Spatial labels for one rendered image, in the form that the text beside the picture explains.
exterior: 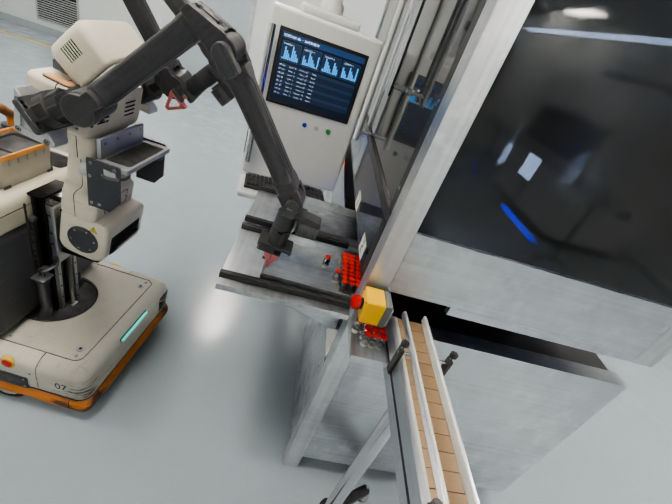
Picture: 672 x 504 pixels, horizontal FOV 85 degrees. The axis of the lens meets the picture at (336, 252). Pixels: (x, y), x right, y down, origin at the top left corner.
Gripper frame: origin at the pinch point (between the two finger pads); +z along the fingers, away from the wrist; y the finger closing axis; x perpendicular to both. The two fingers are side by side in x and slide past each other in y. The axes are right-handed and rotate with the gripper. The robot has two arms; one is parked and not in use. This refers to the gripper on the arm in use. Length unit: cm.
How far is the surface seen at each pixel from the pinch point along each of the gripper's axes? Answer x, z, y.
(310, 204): 54, 1, 10
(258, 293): -11.0, 2.6, 0.3
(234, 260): 1.1, 3.7, -9.7
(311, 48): 88, -51, -13
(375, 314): -21.2, -12.5, 29.6
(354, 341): -20.5, -0.4, 29.3
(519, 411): -11, 16, 103
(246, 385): 21, 90, 14
